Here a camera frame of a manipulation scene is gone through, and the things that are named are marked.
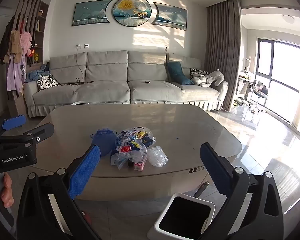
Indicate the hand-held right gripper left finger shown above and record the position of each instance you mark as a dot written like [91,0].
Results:
[85,172]

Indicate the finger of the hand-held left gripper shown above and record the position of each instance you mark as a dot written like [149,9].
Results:
[13,122]
[41,131]

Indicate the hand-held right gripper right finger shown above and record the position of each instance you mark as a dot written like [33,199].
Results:
[215,170]

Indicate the clear printed plastic bag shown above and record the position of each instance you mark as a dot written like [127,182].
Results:
[126,150]

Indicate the small pink box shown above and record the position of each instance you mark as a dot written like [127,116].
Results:
[140,165]

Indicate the white trash bin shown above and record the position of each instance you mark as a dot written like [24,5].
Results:
[165,210]

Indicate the person's left hand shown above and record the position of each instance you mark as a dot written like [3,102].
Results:
[7,192]

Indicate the black white floral cushion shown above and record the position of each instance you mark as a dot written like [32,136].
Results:
[47,82]
[197,73]

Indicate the purple hanging garment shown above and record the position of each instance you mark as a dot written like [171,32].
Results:
[15,72]

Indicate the beige coffee table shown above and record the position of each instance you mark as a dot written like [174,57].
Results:
[165,120]

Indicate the light grey sofa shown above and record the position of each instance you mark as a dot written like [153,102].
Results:
[107,90]

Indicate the beige plush toy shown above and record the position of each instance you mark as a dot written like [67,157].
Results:
[15,42]

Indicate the pink plush toy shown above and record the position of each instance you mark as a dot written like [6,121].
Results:
[26,40]

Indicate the dark hanging jacket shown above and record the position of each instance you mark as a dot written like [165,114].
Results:
[5,38]

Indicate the swivel chair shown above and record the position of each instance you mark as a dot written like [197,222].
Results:
[258,91]

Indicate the grey plush toy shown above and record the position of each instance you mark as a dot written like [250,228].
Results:
[210,78]

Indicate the wooden slat shelf partition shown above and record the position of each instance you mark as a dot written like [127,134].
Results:
[31,30]

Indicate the small desk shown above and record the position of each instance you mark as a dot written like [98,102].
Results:
[243,80]

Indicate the teal cushion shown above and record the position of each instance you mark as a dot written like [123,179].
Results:
[177,73]

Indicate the large balcony window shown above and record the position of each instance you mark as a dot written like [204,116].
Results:
[275,80]

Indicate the brown grey curtain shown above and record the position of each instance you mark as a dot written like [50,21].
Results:
[222,55]

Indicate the curved teal mountain painting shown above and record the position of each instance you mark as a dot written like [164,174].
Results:
[169,16]
[91,12]

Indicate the round gold tree painting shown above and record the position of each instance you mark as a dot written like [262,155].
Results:
[132,10]

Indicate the round ceiling lamp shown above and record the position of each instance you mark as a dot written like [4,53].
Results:
[288,19]

